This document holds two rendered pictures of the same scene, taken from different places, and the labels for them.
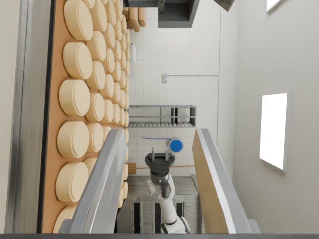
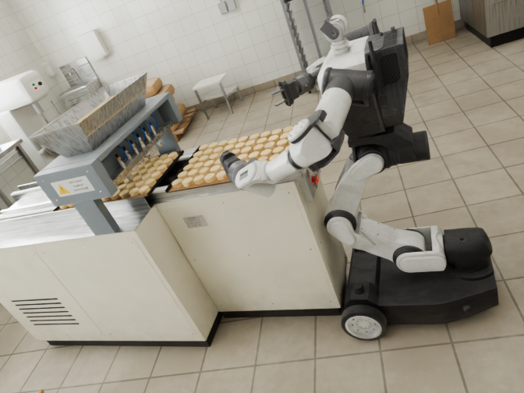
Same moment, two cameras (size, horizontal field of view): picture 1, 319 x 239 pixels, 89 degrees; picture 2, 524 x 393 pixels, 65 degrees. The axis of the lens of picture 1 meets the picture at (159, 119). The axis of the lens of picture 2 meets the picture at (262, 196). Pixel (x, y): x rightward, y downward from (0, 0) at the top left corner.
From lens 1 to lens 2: 1.47 m
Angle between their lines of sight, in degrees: 37
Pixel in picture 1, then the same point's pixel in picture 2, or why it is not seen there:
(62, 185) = not seen: hidden behind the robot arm
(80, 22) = (210, 177)
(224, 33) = not seen: outside the picture
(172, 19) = (172, 112)
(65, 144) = not seen: hidden behind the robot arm
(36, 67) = (229, 186)
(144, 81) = (249, 45)
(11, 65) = (231, 192)
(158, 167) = (292, 93)
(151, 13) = (132, 71)
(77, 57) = (221, 176)
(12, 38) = (223, 194)
